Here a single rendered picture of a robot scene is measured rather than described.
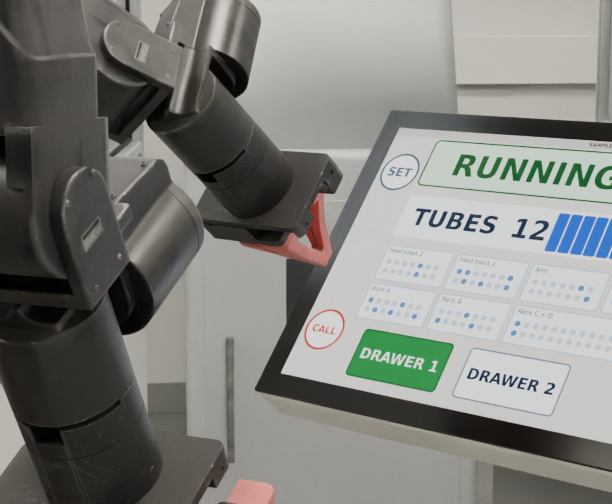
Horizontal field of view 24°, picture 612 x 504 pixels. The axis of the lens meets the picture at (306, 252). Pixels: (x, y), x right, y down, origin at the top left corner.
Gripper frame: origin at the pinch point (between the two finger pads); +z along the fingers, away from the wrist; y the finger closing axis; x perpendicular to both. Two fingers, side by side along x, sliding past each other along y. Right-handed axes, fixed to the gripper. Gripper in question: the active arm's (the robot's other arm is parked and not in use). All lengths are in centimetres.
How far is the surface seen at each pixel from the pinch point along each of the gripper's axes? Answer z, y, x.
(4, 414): 10.8, 37.6, 15.5
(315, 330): 14.9, 10.2, -0.3
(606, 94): 160, 90, -136
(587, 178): 15.0, -10.1, -18.3
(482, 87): 238, 186, -195
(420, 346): 15.0, -1.0, -0.4
